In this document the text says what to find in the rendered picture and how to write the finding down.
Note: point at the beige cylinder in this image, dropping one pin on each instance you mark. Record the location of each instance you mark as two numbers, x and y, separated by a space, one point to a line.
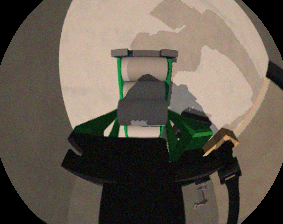
142 112
143 90
144 68
143 131

